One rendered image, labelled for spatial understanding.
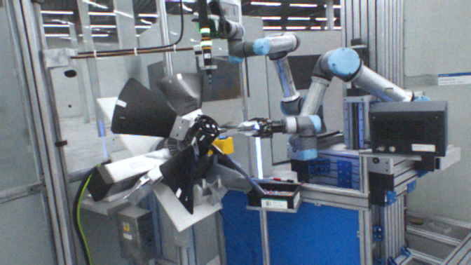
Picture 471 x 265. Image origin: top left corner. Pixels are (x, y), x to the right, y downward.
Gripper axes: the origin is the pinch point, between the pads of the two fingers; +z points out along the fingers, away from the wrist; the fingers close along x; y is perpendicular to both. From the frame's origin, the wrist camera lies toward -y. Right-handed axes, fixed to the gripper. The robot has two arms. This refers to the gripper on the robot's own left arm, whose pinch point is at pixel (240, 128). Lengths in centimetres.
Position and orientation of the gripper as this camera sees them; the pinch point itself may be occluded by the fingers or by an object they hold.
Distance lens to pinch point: 149.4
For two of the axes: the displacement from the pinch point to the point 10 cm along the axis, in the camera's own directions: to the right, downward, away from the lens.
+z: -10.0, 0.9, -0.1
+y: 0.3, 2.5, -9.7
